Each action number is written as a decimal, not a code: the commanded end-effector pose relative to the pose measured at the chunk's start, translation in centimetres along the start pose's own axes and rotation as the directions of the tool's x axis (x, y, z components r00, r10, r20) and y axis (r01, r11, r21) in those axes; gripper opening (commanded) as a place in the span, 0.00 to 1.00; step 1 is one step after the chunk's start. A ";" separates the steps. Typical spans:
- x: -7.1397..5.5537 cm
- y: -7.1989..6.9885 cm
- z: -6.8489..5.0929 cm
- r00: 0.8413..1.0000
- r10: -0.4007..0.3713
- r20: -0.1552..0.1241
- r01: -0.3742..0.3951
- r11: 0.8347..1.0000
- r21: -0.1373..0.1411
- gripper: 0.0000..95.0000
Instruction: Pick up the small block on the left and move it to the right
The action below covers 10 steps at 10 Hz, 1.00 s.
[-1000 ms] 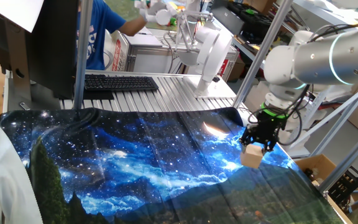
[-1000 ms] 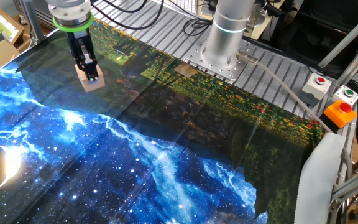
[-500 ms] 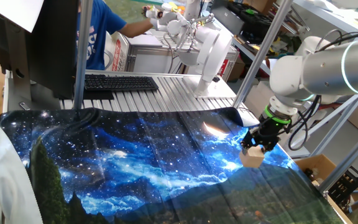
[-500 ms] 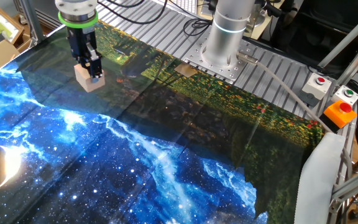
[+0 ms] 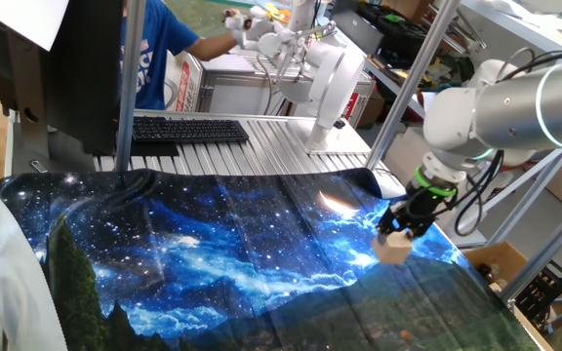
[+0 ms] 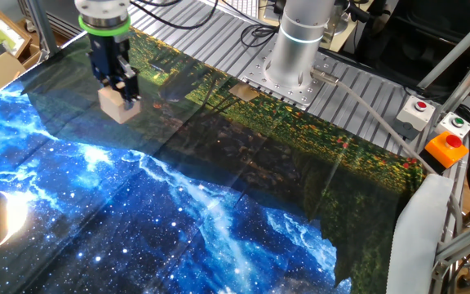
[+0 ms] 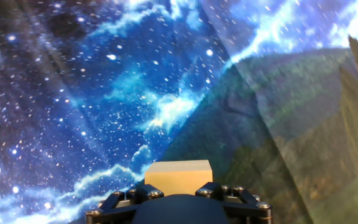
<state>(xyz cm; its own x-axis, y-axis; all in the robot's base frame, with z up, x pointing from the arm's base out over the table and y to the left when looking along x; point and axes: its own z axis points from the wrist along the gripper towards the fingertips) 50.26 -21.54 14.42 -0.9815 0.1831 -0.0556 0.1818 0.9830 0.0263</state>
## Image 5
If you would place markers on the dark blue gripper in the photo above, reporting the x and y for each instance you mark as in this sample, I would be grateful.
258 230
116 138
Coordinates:
417 209

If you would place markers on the small wooden cube block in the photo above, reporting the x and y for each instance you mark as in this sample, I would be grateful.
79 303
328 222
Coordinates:
393 251

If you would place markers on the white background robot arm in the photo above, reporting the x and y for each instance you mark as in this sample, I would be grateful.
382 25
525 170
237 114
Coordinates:
334 83

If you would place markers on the person forearm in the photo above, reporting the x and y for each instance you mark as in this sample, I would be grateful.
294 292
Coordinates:
212 48

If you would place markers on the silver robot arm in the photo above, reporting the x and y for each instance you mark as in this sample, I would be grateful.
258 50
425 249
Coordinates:
505 117

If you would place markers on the gloved person hand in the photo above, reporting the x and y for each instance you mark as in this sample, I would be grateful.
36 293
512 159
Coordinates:
238 39

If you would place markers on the open cardboard box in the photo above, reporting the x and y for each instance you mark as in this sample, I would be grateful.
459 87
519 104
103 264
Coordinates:
500 256

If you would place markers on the black plastic crate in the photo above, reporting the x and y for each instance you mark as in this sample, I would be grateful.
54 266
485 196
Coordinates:
542 292

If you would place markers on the galaxy print tablecloth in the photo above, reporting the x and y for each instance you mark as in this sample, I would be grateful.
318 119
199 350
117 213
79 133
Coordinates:
188 244

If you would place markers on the silver metal cabinet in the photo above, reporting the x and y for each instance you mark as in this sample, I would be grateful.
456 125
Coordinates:
232 97

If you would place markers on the black keyboard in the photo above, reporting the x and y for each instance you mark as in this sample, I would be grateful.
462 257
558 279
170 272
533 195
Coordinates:
188 130

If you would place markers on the colourful toy pile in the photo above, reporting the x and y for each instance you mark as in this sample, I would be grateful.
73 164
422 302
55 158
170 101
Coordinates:
273 10

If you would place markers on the red and white sign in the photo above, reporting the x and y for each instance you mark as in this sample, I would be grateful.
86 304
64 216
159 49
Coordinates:
183 88

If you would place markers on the person in blue shirt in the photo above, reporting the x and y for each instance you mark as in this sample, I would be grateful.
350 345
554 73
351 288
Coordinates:
151 49

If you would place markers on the black computer monitor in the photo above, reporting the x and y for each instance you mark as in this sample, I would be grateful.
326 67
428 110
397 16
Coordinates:
81 73

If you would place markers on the silver metal clip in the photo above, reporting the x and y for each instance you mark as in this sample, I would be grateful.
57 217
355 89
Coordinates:
38 167

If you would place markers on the white paper sheet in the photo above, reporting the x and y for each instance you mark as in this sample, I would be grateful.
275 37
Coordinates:
17 19

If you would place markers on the silver white-robot base plate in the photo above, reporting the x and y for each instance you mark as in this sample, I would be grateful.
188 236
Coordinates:
344 141

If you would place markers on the white metal shelf frame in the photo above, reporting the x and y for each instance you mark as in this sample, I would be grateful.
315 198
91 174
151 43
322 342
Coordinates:
530 195

